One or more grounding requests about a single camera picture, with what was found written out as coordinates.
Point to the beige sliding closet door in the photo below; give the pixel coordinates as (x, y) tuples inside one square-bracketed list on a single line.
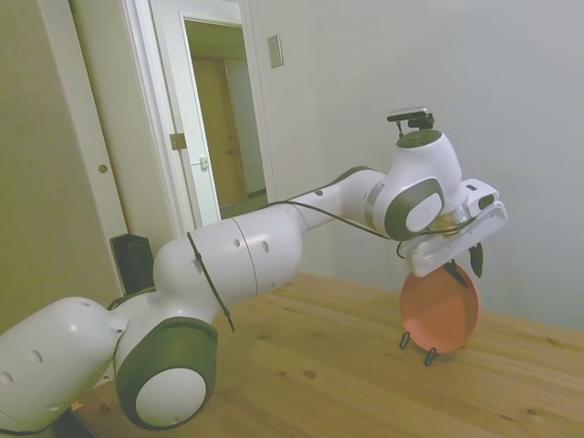
[(114, 91)]

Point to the grey wall switch plate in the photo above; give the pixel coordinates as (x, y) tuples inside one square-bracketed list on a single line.
[(275, 51)]

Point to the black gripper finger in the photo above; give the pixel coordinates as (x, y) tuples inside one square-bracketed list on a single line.
[(476, 262), (456, 273)]

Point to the small orange scrap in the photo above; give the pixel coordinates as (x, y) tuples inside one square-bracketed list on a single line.
[(76, 404)]

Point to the white door frame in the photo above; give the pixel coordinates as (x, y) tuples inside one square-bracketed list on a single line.
[(260, 137)]

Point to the black box behind arm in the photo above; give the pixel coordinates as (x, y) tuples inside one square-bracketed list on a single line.
[(132, 260)]

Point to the white open door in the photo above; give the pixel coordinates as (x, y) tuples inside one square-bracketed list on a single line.
[(175, 91)]

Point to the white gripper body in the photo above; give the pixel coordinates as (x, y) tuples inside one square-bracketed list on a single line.
[(438, 253)]

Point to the grey exterior camera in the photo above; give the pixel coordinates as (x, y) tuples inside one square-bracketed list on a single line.
[(408, 113)]

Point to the pink round plate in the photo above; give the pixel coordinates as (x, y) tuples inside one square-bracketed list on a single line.
[(438, 315)]

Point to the brass door hinge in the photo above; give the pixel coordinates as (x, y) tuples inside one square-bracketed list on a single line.
[(178, 142)]

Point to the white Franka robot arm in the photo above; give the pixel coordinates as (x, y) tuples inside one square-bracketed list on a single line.
[(255, 251)]

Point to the white door latch plate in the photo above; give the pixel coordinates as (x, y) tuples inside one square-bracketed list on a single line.
[(204, 162)]

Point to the brown wooden hallway door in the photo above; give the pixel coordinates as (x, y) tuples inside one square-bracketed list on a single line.
[(219, 137)]

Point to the round closet door pull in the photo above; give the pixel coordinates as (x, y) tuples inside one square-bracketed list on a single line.
[(103, 168)]

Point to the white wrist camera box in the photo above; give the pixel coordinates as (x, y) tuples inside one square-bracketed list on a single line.
[(476, 194)]

